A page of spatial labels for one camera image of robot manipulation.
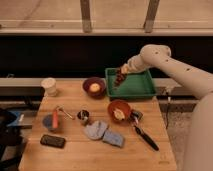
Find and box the dark red bowl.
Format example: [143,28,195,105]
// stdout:
[82,77,106,98]

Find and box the small metal cup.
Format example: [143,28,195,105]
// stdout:
[77,110,89,125]

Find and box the blue sponge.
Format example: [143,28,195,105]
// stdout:
[102,130,124,148]

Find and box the white paper cup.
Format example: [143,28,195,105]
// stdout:
[41,78,57,97]

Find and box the small blue dish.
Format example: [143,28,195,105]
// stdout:
[42,114,61,131]

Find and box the yellow round fruit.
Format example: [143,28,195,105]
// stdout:
[89,83,100,92]

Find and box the blue box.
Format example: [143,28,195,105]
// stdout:
[7,111,24,126]

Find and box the orange carrot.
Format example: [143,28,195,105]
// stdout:
[52,111,58,129]

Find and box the green plastic tray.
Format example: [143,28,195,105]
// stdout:
[105,68,156,100]

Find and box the grey-blue cloth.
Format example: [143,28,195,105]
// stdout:
[84,121,108,140]

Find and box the metal spoon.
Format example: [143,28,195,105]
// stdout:
[56,106,75,120]

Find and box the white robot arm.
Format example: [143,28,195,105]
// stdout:
[121,44,213,171]

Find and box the dark purple grape bunch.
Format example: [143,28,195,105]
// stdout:
[114,68,127,87]

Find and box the pale food piece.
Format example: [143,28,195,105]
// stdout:
[113,109,125,120]

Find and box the orange bowl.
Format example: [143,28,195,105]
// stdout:
[107,99,131,122]

